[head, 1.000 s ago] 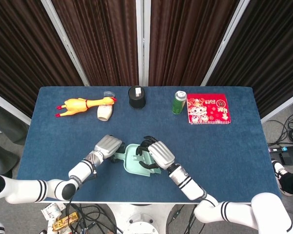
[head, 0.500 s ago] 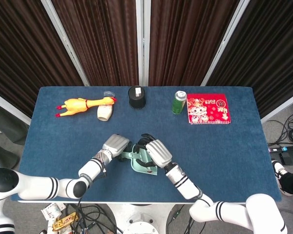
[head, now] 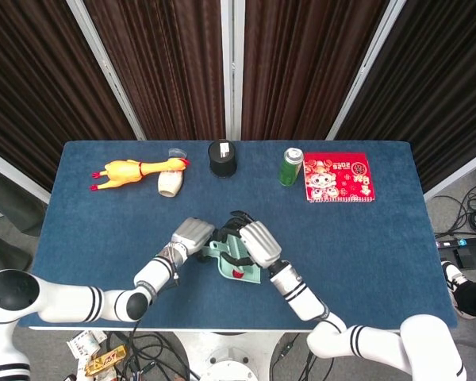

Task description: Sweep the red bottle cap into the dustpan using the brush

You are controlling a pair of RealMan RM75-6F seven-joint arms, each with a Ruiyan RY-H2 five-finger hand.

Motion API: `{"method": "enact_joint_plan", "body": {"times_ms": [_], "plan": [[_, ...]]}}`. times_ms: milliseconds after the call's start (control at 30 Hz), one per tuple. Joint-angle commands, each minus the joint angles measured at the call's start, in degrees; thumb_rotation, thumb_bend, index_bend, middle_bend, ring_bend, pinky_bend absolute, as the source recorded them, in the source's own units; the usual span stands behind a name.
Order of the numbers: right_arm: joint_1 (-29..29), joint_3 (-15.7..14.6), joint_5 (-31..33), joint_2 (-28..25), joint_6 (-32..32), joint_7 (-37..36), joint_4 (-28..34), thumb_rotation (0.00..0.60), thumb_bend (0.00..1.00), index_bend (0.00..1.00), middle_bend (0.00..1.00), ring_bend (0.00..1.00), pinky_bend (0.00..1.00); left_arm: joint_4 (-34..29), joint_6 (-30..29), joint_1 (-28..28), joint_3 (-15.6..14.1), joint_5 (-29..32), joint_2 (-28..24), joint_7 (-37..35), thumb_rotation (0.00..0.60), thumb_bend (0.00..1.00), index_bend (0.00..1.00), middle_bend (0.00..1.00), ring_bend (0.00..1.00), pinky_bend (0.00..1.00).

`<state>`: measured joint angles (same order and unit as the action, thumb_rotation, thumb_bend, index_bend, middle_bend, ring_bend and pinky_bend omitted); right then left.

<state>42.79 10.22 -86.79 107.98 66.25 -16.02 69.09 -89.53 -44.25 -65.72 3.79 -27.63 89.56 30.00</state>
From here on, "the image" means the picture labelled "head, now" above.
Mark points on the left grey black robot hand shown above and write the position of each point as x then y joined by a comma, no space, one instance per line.
194,234

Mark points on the yellow rubber chicken toy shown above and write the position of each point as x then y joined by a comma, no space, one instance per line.
123,171

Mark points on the blue table cloth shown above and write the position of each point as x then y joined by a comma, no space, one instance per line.
361,258

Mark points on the white black sneaker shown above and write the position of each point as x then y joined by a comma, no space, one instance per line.
454,285

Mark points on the black mesh pen holder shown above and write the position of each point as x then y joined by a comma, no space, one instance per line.
222,164

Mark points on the white frame post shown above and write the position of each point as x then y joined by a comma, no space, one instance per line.
232,67
103,67
460,174
363,67
16,176

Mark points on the mint green plastic dustpan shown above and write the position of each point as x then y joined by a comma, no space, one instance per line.
248,274

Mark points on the white paper tag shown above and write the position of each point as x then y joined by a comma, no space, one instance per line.
223,150

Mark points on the black foot pedal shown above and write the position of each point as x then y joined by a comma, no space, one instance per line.
468,256

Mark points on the green drink can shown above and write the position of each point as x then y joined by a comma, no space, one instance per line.
290,170

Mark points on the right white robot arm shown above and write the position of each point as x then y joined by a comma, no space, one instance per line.
297,293

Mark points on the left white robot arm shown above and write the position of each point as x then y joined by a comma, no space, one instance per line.
63,301

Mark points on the white table frame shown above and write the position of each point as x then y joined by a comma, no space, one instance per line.
238,330

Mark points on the yellow snack packet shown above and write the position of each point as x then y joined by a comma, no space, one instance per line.
103,359

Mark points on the red spiral notebook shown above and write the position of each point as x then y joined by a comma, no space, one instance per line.
339,178

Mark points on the brown pleated curtain panel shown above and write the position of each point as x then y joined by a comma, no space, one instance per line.
440,79
166,67
31,79
297,67

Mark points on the crumpled white paper scraps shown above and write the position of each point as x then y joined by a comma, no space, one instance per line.
85,343

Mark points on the mint green hand brush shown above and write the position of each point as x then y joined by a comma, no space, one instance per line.
234,244

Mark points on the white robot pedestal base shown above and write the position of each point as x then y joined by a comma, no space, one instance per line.
230,357

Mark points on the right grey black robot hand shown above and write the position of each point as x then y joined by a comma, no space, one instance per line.
262,244

